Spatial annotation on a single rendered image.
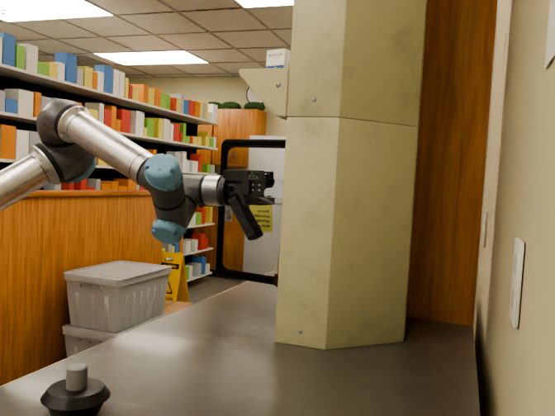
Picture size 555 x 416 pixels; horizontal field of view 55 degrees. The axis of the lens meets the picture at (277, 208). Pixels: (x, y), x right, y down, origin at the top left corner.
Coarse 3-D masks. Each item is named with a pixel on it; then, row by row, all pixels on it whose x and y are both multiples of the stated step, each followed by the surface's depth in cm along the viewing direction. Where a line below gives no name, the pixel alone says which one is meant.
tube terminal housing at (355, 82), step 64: (320, 0) 105; (384, 0) 108; (320, 64) 106; (384, 64) 109; (320, 128) 106; (384, 128) 110; (320, 192) 107; (384, 192) 111; (320, 256) 107; (384, 256) 112; (320, 320) 108; (384, 320) 113
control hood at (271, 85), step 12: (240, 72) 112; (252, 72) 111; (264, 72) 110; (276, 72) 109; (288, 72) 108; (252, 84) 111; (264, 84) 110; (276, 84) 109; (288, 84) 109; (264, 96) 110; (276, 96) 109; (276, 108) 109
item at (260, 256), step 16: (240, 160) 150; (256, 160) 148; (272, 160) 145; (256, 208) 148; (272, 208) 145; (272, 224) 146; (224, 240) 154; (240, 240) 151; (256, 240) 148; (272, 240) 146; (224, 256) 154; (240, 256) 151; (256, 256) 148; (272, 256) 146; (256, 272) 148; (272, 272) 146
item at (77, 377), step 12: (72, 372) 72; (84, 372) 73; (60, 384) 74; (72, 384) 72; (84, 384) 73; (96, 384) 75; (48, 396) 71; (60, 396) 70; (72, 396) 71; (84, 396) 71; (96, 396) 72; (108, 396) 74; (48, 408) 71; (60, 408) 69; (72, 408) 70; (84, 408) 70; (96, 408) 72
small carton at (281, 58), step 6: (270, 54) 119; (276, 54) 118; (282, 54) 117; (288, 54) 118; (270, 60) 119; (276, 60) 118; (282, 60) 117; (288, 60) 118; (270, 66) 119; (276, 66) 118; (282, 66) 117; (288, 66) 118
